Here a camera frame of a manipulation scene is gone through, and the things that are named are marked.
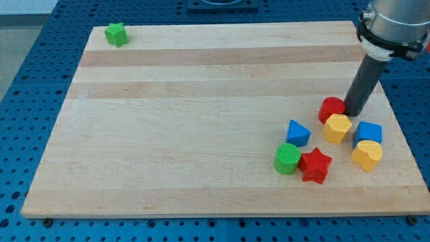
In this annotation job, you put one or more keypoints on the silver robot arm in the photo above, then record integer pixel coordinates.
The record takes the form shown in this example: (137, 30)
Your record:
(394, 28)

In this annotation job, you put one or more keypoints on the yellow hexagon block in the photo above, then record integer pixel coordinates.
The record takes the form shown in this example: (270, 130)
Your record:
(336, 127)

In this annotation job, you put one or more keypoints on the red cylinder block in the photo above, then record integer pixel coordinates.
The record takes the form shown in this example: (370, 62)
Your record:
(329, 106)

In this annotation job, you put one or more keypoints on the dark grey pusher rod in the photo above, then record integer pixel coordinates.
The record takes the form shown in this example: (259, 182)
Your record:
(365, 80)

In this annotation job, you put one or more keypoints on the green cylinder block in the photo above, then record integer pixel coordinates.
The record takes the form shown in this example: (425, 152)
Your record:
(287, 157)

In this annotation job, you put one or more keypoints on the yellow heart block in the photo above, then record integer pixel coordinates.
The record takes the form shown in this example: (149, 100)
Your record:
(367, 154)

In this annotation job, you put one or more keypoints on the blue triangle block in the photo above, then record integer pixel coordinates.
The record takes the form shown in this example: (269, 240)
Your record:
(297, 134)

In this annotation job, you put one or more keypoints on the wooden board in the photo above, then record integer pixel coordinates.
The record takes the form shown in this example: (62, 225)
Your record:
(185, 120)

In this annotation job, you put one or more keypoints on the blue cube block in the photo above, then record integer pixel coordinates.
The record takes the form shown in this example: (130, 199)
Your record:
(367, 131)

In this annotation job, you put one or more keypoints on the green star block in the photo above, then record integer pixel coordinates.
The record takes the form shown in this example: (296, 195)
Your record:
(116, 34)

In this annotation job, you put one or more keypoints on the red star block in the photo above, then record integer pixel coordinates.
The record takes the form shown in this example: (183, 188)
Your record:
(314, 166)

